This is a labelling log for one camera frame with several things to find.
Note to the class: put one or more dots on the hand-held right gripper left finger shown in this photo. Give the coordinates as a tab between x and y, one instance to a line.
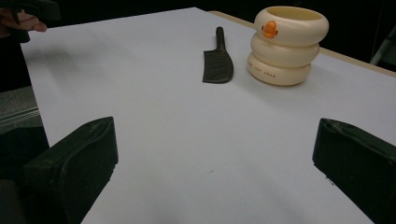
71	168

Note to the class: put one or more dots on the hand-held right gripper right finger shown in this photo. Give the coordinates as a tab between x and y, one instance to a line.
358	161

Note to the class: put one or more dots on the cream ringed holder cup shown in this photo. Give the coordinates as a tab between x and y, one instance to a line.
286	59

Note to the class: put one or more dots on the white table mat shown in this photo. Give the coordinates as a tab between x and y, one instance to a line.
186	124

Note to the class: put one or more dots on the metal floor rail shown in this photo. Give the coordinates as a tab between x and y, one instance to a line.
18	115

